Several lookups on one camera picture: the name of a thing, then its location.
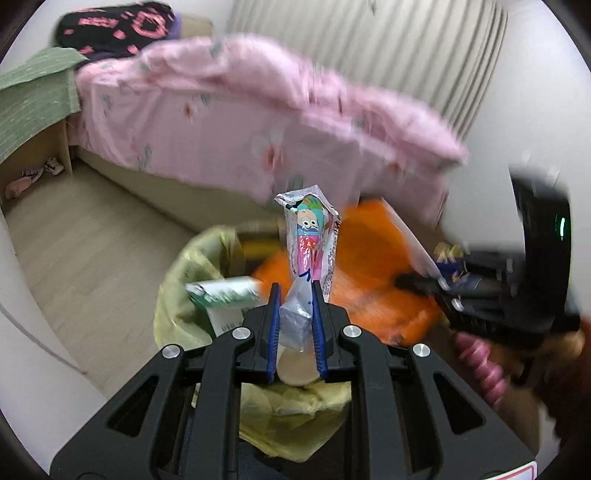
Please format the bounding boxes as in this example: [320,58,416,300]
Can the black Hello Kitty pillow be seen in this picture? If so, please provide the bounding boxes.
[54,2,181,61]

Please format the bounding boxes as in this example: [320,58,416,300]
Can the green checked cloth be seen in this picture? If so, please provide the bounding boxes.
[0,47,88,160]

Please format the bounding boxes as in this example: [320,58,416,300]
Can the white striped curtain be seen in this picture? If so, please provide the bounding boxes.
[225,0,508,137]

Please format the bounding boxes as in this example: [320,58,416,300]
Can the right hand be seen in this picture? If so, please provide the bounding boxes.
[503,317,591,416]

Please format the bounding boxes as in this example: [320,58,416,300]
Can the orange snack bag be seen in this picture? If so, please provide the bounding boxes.
[239,199,443,346]

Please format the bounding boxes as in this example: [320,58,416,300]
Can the white green paper packet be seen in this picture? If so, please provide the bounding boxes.
[184,276,263,337]

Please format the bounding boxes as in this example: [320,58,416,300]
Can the pink floral duvet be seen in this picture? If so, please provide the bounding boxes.
[134,35,468,168]

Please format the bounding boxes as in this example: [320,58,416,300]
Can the white sneaker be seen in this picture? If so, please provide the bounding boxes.
[44,158,65,176]

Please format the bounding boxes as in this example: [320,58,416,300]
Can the pink slipper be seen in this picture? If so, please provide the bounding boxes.
[4,168,44,200]

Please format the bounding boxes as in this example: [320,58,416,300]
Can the wooden nightstand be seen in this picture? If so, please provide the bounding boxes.
[1,120,72,199]

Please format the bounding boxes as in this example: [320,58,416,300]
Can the pink caterpillar toy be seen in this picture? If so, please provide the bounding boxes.
[453,332,508,409]

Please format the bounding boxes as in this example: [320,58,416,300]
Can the cartoon ice cream wrapper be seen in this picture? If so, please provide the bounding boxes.
[276,185,341,353]

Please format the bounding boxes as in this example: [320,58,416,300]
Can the yellow-lined trash bin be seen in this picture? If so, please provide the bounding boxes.
[154,220,351,463]

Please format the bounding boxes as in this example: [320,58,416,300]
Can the bed with pink sheet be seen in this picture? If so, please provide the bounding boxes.
[76,52,464,224]

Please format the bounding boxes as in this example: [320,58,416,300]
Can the beige headboard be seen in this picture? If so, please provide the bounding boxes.
[179,14,213,39]

